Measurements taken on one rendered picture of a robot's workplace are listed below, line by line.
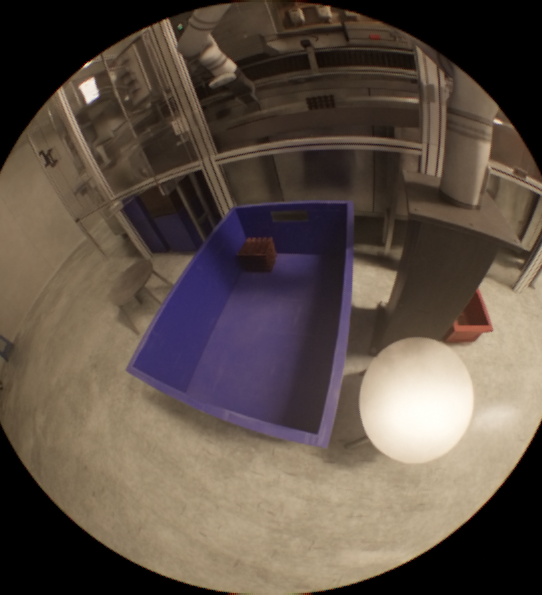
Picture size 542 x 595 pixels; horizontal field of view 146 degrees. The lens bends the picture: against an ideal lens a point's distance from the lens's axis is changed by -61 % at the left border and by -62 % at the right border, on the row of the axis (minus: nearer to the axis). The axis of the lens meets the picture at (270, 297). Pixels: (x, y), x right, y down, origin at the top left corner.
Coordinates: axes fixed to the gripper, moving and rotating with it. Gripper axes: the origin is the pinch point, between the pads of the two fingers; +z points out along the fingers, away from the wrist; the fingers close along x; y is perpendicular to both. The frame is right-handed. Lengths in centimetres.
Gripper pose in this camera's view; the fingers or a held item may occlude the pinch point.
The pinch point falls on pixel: (253, 104)
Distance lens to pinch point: 90.0
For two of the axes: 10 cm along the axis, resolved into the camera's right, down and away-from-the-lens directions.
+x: -9.0, -1.1, 4.2
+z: 4.3, -1.1, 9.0
